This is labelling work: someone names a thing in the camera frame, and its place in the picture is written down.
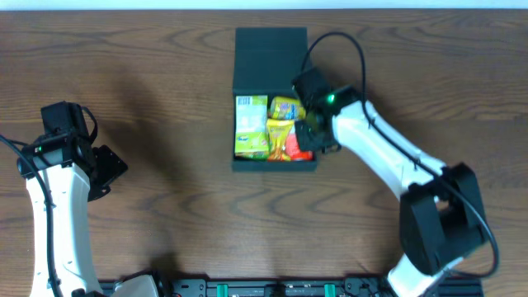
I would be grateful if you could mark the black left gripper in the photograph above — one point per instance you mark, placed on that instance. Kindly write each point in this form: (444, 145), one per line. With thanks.
(106, 170)

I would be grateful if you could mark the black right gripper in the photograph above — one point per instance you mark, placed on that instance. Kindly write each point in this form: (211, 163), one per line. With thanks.
(311, 134)

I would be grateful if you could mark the yellow snack cup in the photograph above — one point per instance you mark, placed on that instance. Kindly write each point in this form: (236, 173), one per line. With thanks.
(285, 108)

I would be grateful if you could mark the yellow Julie's snack packet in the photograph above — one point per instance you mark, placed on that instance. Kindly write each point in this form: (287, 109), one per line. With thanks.
(278, 132)

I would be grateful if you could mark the red chips can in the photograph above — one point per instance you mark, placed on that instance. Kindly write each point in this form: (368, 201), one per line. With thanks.
(293, 150)

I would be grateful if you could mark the black box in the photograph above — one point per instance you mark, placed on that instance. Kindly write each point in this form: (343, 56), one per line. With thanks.
(265, 62)

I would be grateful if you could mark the green Pretz snack box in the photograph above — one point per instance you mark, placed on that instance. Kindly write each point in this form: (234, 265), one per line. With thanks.
(251, 140)

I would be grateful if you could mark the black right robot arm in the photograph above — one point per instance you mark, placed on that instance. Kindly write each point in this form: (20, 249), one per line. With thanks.
(441, 214)

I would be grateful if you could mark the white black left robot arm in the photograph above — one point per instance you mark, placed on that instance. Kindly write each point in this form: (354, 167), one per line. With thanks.
(63, 172)

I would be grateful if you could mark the black mounting rail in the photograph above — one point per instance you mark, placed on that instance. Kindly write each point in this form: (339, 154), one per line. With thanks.
(348, 287)

